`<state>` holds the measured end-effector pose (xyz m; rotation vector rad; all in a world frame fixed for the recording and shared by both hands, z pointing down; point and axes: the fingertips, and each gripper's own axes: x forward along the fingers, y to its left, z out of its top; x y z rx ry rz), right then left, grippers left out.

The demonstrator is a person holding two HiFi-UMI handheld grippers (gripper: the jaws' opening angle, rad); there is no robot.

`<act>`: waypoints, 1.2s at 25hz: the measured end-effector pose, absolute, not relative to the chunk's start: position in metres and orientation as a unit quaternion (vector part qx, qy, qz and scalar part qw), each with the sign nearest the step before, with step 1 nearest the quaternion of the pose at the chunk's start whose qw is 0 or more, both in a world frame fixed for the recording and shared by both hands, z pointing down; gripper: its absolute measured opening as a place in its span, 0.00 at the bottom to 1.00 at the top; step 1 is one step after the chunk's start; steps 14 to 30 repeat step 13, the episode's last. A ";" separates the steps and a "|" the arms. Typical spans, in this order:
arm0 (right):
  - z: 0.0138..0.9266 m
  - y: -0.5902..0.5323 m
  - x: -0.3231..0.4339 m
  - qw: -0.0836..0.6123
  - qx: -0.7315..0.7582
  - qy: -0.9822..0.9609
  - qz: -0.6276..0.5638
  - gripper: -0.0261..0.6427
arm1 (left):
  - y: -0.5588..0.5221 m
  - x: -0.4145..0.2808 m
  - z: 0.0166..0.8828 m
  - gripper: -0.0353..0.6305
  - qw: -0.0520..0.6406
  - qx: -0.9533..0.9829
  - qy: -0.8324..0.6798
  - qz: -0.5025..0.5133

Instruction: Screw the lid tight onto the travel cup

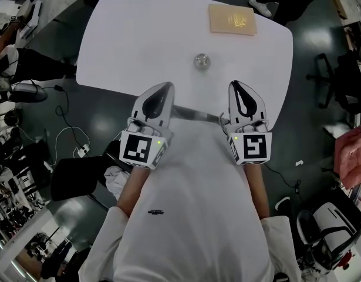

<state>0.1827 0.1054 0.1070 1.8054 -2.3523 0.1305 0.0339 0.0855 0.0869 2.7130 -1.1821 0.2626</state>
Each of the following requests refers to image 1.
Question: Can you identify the person's white shirt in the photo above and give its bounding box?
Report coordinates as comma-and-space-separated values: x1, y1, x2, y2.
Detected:
78, 118, 302, 282

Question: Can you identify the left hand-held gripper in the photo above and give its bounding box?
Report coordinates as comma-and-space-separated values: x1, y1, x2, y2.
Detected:
119, 81, 176, 170

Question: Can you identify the crumpled white cloth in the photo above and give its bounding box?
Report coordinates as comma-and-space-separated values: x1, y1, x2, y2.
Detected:
103, 165, 131, 201

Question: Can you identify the pink cloth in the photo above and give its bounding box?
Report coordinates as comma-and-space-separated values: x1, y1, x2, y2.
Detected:
333, 126, 361, 191

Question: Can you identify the thin black floor cable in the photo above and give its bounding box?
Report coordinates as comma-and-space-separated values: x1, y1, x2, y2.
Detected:
264, 162, 303, 201

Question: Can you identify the white cable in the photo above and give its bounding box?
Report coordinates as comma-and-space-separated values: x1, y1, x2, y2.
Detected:
55, 126, 90, 158

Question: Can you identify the person's left forearm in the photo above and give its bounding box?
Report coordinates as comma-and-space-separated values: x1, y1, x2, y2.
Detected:
116, 165, 152, 217

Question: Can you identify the black office chair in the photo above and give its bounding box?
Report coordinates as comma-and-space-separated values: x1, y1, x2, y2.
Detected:
305, 52, 361, 129

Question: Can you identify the grey rounded chair base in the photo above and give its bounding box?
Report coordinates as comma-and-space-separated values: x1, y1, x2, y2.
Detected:
9, 82, 49, 103

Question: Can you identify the black cable with adapter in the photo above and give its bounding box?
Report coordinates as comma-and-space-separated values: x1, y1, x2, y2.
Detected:
52, 84, 83, 148

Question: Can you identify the black chair seat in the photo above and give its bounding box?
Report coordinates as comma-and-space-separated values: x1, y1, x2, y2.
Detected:
50, 155, 131, 203

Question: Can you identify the white power strip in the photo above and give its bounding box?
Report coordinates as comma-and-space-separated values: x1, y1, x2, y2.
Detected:
76, 143, 91, 159

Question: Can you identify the white and black chair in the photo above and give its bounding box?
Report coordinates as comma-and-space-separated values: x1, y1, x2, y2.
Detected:
296, 202, 361, 276

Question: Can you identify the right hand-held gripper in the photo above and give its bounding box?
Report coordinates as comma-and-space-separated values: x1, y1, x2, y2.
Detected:
225, 80, 273, 166

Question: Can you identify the person's right forearm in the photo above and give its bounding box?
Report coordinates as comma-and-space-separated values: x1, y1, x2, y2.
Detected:
244, 162, 271, 220

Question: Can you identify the white device on desk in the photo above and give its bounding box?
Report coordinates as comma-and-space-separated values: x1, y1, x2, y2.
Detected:
19, 0, 43, 38

